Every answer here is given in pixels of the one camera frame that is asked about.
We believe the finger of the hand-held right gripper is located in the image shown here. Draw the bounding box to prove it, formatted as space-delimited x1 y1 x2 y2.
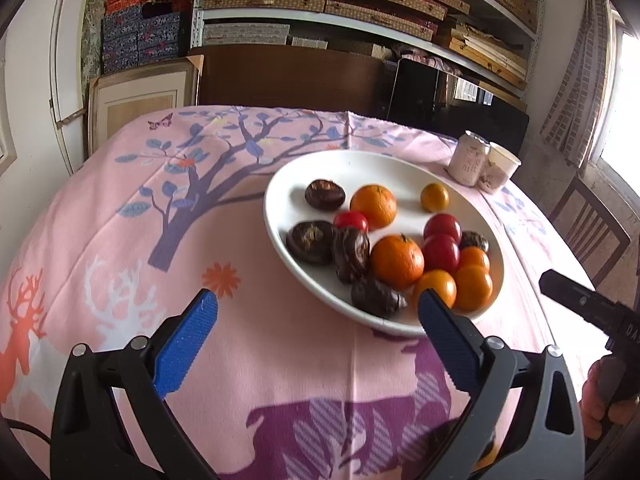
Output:
539 269 608 331

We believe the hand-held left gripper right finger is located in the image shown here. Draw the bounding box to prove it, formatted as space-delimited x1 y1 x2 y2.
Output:
410 289 586 480

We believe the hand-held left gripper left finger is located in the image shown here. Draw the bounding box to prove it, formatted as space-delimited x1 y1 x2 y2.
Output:
50 288 219 480

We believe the small orange kumquat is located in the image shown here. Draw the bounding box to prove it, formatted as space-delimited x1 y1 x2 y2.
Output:
472 442 498 471
420 182 450 213
412 270 457 309
458 246 491 273
452 265 494 312

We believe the red tomato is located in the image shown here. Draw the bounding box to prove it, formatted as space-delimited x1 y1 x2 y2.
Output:
423 213 463 243
333 211 370 234
422 233 461 274

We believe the white oval plate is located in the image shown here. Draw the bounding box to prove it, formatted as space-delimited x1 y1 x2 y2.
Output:
263 149 505 337

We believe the person's right hand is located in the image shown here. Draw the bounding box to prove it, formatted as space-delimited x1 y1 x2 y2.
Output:
577 360 640 440

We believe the dark wooden chair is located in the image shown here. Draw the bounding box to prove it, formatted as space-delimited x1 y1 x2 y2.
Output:
548 175 632 288

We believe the large orange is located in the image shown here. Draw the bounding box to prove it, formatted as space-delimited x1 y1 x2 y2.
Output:
350 185 398 229
370 234 425 292

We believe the pink printed tablecloth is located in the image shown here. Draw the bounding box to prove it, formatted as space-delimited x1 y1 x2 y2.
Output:
0 105 596 480

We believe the white printed paper cup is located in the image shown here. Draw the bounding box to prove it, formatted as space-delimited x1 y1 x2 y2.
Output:
477 141 522 194

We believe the bright window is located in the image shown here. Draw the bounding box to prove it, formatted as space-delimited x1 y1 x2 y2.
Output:
590 25 640 191

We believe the white ceramic jar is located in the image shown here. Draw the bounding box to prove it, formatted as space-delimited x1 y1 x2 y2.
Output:
446 131 492 187

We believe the checked curtain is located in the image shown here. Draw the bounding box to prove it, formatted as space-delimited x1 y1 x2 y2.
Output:
540 0 623 168

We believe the light wooden framed panel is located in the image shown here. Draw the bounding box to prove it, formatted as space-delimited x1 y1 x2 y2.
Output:
87 55 205 156

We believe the black flat panel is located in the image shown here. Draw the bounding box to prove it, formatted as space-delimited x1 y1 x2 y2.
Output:
387 57 530 156

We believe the stack of light wooden boxes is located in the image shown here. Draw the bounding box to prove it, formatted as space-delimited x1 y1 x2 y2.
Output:
435 0 538 96

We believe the brown wooden board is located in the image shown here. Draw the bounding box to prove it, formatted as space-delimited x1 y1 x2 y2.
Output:
192 45 396 118

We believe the stack of blue patterned boxes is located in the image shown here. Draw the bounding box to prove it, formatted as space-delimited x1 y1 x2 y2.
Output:
102 2 193 75

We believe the pale patterned flat box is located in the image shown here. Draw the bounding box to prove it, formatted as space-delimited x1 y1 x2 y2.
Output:
202 23 291 46

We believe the white door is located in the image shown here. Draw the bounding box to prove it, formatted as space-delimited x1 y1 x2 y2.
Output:
47 0 108 176

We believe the white metal shelf rack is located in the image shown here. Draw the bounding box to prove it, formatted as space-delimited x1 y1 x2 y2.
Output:
192 0 546 106

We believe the orange patterned box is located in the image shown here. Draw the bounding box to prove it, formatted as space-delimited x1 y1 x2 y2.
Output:
106 0 166 13

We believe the black cable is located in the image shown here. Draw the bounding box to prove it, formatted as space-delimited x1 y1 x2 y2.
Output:
0 417 51 446

